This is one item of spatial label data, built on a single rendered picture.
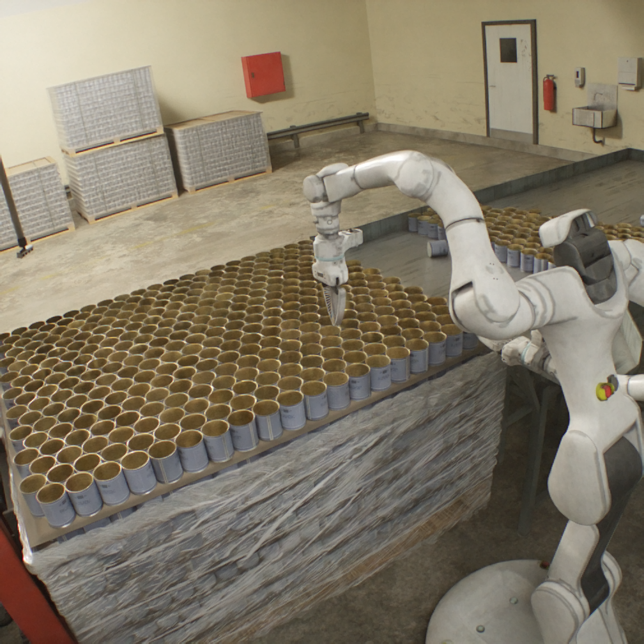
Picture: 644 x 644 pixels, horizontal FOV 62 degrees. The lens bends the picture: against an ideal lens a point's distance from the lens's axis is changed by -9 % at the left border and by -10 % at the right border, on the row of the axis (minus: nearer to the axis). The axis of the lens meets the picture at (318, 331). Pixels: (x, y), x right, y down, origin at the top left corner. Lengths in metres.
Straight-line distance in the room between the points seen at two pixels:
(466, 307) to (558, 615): 0.90
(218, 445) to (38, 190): 7.43
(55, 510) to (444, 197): 1.04
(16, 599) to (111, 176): 7.41
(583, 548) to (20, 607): 1.63
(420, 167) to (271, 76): 10.15
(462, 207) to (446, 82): 10.07
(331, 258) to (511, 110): 8.75
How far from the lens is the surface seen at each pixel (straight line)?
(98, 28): 10.45
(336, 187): 1.35
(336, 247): 1.45
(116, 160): 8.80
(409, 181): 1.15
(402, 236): 2.85
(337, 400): 1.52
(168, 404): 1.57
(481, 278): 1.02
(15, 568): 1.90
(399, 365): 1.61
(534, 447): 2.36
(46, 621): 2.08
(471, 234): 1.07
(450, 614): 2.01
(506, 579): 2.15
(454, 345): 1.73
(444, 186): 1.12
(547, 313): 1.12
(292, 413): 1.45
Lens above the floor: 2.03
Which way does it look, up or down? 28 degrees down
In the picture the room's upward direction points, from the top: 8 degrees counter-clockwise
